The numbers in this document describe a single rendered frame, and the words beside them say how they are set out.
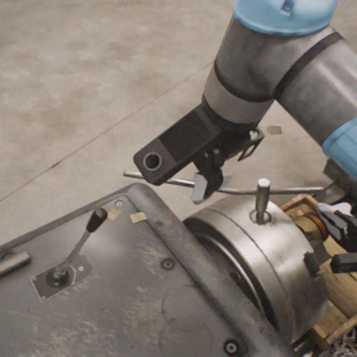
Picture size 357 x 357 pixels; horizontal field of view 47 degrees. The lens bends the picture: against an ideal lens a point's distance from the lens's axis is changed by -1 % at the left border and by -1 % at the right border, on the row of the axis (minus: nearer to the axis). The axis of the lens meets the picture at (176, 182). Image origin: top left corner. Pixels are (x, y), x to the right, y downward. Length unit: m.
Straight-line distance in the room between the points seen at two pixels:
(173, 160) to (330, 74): 0.21
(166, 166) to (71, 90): 2.93
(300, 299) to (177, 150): 0.39
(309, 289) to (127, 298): 0.32
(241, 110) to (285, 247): 0.37
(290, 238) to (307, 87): 0.44
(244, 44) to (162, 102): 2.79
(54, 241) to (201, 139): 0.35
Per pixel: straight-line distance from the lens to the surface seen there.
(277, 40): 0.36
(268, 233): 0.74
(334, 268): 0.94
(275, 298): 0.72
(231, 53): 0.39
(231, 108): 0.42
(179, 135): 0.48
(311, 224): 0.93
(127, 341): 0.61
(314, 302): 0.79
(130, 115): 3.03
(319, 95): 0.35
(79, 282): 0.66
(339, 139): 0.35
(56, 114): 3.16
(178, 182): 0.68
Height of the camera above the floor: 1.82
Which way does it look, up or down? 46 degrees down
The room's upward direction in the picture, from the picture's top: straight up
